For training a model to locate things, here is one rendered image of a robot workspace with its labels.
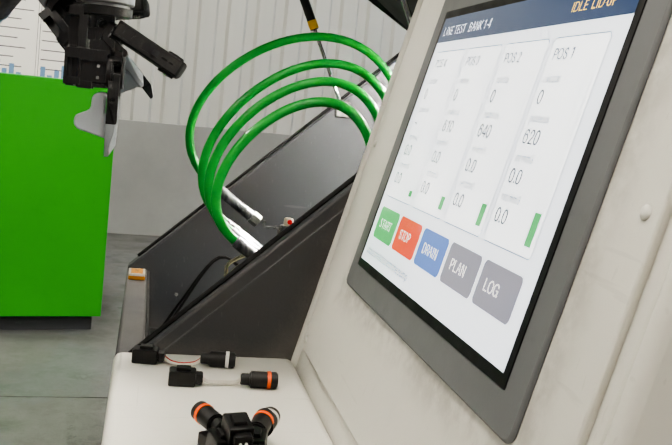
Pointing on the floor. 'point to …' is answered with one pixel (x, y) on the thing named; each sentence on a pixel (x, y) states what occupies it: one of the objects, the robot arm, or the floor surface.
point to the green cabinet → (50, 206)
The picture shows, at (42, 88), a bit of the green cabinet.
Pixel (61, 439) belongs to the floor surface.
